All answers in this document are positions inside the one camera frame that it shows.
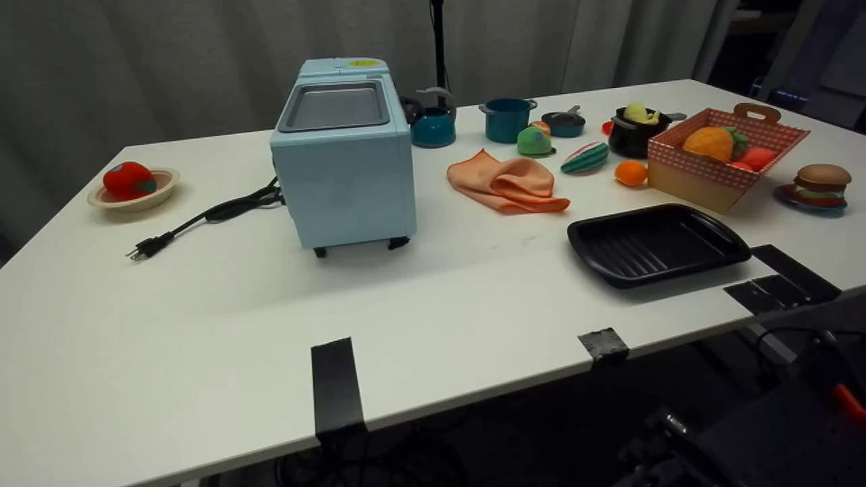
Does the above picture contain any red checkered carton box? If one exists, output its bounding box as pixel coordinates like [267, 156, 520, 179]
[646, 102, 806, 215]

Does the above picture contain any black camera stand pole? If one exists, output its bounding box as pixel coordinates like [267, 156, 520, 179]
[427, 0, 446, 87]

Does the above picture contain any black table clamp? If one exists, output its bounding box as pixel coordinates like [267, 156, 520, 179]
[578, 327, 628, 365]
[312, 338, 364, 440]
[727, 243, 842, 317]

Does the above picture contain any teal toy pot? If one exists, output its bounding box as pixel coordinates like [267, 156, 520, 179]
[479, 97, 536, 144]

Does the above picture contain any dark teal toy kettle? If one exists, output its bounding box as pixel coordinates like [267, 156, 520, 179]
[400, 87, 458, 148]

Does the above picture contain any dark toy frying pan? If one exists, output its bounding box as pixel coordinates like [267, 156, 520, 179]
[542, 105, 584, 139]

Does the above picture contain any black table clamp middle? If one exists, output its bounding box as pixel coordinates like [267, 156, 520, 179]
[578, 327, 628, 365]

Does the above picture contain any black table clamp right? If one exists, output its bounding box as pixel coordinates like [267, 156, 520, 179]
[727, 243, 842, 317]

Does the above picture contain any orange folded cloth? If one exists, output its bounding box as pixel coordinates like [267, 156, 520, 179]
[446, 148, 570, 215]

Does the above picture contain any black power cord with plug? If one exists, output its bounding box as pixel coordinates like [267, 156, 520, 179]
[124, 177, 287, 266]

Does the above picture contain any striped green plush cucumber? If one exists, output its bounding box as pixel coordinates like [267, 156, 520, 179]
[561, 144, 608, 177]

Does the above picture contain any green plush avocado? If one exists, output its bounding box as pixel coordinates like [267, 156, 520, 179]
[517, 124, 554, 156]

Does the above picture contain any small orange plush fruit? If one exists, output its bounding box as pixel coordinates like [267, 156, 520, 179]
[615, 160, 649, 189]

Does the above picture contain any black table clamp left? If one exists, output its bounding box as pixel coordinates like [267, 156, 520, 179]
[312, 338, 364, 440]

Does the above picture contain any light blue toaster oven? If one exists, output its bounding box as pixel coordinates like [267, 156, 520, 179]
[270, 58, 416, 256]

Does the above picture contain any beige shallow bowl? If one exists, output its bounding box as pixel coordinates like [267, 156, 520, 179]
[86, 169, 182, 215]

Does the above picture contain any red plush fruit in box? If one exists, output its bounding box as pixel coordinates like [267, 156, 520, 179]
[734, 147, 774, 173]

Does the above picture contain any red plush tomato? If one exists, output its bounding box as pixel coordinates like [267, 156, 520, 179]
[103, 163, 156, 201]

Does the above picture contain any black toy pot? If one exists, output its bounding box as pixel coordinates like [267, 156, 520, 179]
[608, 105, 681, 160]

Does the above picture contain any black ribbed tray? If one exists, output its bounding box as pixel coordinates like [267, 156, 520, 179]
[565, 202, 750, 290]

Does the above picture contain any plush burger toy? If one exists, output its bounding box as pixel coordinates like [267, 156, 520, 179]
[774, 163, 853, 217]

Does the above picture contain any yellow plush banana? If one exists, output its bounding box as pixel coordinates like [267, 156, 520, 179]
[622, 102, 661, 124]

